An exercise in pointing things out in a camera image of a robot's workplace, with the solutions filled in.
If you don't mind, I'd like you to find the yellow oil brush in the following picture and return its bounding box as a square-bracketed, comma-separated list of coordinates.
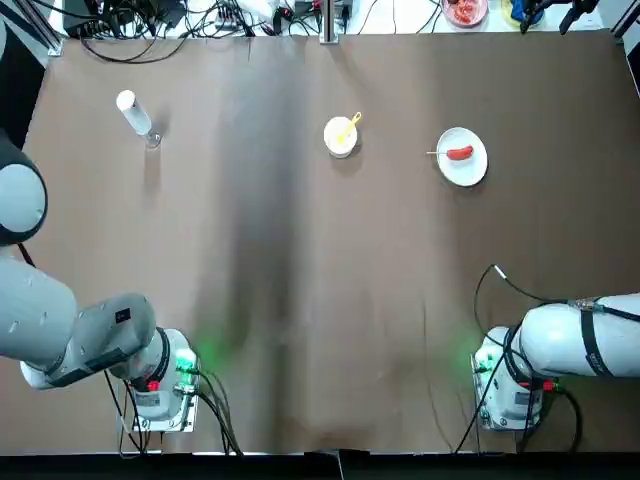
[335, 111, 362, 144]

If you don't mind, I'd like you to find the white bowl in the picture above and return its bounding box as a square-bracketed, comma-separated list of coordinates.
[322, 116, 361, 160]

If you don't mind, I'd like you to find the white plate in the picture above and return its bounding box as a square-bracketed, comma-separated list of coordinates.
[436, 126, 489, 188]

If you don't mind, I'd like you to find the red sausage on stick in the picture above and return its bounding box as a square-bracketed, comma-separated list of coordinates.
[426, 145, 475, 162]

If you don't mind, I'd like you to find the grey hub with red plugs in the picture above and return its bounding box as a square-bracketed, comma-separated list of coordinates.
[214, 3, 242, 27]

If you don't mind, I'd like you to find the pink plate of food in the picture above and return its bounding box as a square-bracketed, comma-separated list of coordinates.
[441, 0, 490, 27]

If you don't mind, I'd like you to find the black power brick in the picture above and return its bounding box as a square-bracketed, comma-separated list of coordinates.
[149, 0, 187, 26]

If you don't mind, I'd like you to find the blue and yellow toy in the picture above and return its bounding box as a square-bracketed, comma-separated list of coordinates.
[501, 0, 546, 26]

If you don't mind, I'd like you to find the black tripod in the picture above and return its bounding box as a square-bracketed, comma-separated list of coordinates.
[516, 0, 599, 37]

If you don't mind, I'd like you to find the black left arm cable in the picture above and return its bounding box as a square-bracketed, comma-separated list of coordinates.
[102, 367, 245, 457]

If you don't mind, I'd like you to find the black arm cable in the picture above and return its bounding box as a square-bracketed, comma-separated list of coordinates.
[452, 263, 584, 455]
[102, 367, 245, 457]

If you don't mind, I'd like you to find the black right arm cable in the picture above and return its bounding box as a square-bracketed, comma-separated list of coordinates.
[452, 263, 584, 455]

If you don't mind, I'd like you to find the aluminium frame post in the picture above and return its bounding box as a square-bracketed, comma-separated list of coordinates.
[0, 0, 65, 57]
[319, 0, 342, 45]
[610, 0, 640, 39]

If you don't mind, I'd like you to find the black table cable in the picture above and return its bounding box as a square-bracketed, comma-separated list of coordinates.
[79, 34, 189, 65]

